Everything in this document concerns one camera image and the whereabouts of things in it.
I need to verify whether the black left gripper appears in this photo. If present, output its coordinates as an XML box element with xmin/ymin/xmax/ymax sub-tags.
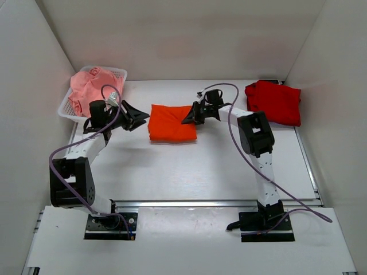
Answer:
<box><xmin>106</xmin><ymin>99</ymin><xmax>151</xmax><ymax>131</ymax></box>

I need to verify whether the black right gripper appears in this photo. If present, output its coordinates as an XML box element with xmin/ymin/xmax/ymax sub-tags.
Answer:
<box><xmin>183</xmin><ymin>102</ymin><xmax>213</xmax><ymax>126</ymax></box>

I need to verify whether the orange t shirt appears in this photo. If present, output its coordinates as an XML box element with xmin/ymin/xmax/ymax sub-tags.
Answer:
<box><xmin>148</xmin><ymin>104</ymin><xmax>197</xmax><ymax>143</ymax></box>

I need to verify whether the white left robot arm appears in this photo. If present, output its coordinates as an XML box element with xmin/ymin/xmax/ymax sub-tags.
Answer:
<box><xmin>49</xmin><ymin>100</ymin><xmax>150</xmax><ymax>228</ymax></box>

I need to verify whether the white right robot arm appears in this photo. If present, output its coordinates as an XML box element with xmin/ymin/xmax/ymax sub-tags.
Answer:
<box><xmin>182</xmin><ymin>89</ymin><xmax>284</xmax><ymax>230</ymax></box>

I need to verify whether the pink t shirt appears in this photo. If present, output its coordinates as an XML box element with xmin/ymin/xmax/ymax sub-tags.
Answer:
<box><xmin>68</xmin><ymin>66</ymin><xmax>124</xmax><ymax>117</ymax></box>

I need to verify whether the white plastic basket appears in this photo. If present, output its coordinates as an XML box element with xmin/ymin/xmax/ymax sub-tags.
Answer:
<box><xmin>58</xmin><ymin>66</ymin><xmax>127</xmax><ymax>123</ymax></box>

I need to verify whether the red folded t shirt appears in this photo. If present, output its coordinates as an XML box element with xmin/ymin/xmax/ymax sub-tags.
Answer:
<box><xmin>244</xmin><ymin>80</ymin><xmax>301</xmax><ymax>127</ymax></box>

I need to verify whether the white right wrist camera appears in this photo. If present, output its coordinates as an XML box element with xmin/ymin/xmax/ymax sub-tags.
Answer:
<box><xmin>197</xmin><ymin>91</ymin><xmax>206</xmax><ymax>105</ymax></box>

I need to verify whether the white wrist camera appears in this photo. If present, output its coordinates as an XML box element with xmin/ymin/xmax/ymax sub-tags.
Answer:
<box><xmin>197</xmin><ymin>91</ymin><xmax>206</xmax><ymax>105</ymax></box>
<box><xmin>106</xmin><ymin>92</ymin><xmax>119</xmax><ymax>107</ymax></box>

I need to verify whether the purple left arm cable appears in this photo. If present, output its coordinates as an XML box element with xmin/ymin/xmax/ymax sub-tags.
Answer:
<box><xmin>48</xmin><ymin>84</ymin><xmax>135</xmax><ymax>240</ymax></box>

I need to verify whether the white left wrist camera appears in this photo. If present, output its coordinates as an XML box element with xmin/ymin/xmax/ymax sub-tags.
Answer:
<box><xmin>106</xmin><ymin>92</ymin><xmax>119</xmax><ymax>107</ymax></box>

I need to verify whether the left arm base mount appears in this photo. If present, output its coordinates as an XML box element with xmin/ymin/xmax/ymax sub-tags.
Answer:
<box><xmin>84</xmin><ymin>202</ymin><xmax>138</xmax><ymax>241</ymax></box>

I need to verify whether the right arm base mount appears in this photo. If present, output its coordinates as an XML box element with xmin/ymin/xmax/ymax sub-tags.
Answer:
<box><xmin>226</xmin><ymin>201</ymin><xmax>295</xmax><ymax>242</ymax></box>

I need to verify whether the aluminium table rail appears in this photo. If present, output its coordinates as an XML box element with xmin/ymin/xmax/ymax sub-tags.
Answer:
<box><xmin>113</xmin><ymin>200</ymin><xmax>322</xmax><ymax>208</ymax></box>

